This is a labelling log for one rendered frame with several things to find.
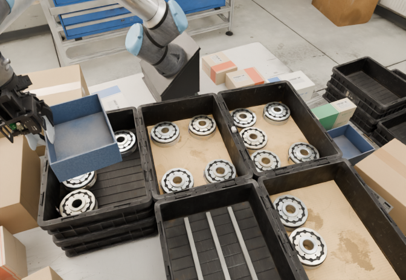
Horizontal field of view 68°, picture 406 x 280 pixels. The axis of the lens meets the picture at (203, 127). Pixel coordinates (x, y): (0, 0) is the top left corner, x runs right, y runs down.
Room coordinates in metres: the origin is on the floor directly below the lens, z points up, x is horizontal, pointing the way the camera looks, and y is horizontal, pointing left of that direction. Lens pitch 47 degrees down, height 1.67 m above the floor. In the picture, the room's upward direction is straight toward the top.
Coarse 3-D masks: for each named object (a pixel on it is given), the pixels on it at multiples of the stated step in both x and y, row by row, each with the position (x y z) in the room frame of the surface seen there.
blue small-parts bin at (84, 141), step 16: (96, 96) 0.63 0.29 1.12; (64, 112) 0.58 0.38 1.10; (80, 112) 0.60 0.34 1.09; (96, 112) 0.62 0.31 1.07; (64, 128) 0.56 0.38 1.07; (80, 128) 0.56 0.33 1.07; (96, 128) 0.56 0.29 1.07; (48, 144) 0.45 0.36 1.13; (64, 144) 0.50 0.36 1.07; (80, 144) 0.50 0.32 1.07; (96, 144) 0.50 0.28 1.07; (112, 144) 0.45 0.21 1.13; (64, 160) 0.40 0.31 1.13; (80, 160) 0.41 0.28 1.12; (96, 160) 0.43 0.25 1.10; (112, 160) 0.44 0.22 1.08; (64, 176) 0.39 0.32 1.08
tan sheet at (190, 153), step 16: (176, 144) 0.70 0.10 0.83; (192, 144) 0.70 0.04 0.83; (208, 144) 0.71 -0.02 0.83; (224, 144) 0.71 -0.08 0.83; (160, 160) 0.63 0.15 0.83; (176, 160) 0.63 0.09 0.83; (192, 160) 0.63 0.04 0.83; (208, 160) 0.63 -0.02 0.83; (160, 176) 0.57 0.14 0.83; (160, 192) 0.50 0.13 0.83
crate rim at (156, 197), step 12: (192, 96) 0.86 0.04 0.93; (204, 96) 0.85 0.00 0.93; (216, 96) 0.85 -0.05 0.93; (228, 120) 0.73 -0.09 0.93; (144, 132) 0.67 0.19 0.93; (144, 144) 0.62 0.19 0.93; (240, 156) 0.57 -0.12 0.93; (228, 180) 0.49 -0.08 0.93; (240, 180) 0.49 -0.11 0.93; (156, 192) 0.44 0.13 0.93; (180, 192) 0.44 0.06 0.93
